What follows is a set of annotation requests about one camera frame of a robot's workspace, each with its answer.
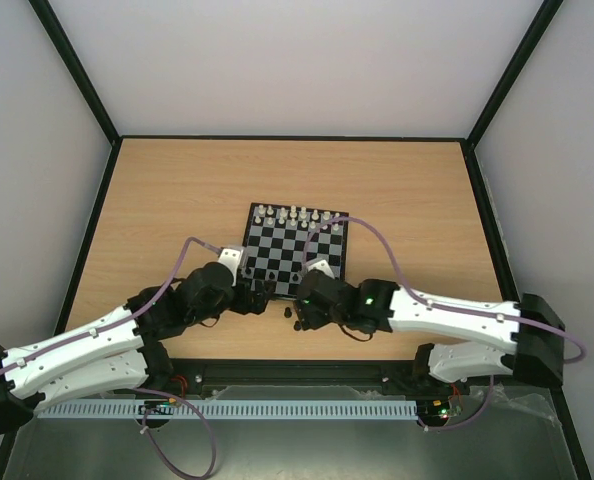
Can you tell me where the black cage frame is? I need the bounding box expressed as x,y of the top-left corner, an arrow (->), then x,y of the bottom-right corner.
0,0 -> 594,480

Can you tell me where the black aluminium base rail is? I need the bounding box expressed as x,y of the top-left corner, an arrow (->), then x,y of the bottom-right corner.
29,357 -> 558,396

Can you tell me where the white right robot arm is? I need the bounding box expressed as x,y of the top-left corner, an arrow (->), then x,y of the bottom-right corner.
295,260 -> 565,392

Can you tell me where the black and silver chessboard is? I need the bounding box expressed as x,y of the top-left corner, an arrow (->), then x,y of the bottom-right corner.
241,203 -> 348,299

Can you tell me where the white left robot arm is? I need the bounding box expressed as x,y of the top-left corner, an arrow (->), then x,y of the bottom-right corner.
0,247 -> 275,435

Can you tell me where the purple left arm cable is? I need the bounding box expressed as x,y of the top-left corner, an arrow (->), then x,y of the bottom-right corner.
0,237 -> 218,477

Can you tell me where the light blue slotted cable duct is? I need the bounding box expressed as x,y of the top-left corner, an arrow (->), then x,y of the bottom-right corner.
39,399 -> 418,421

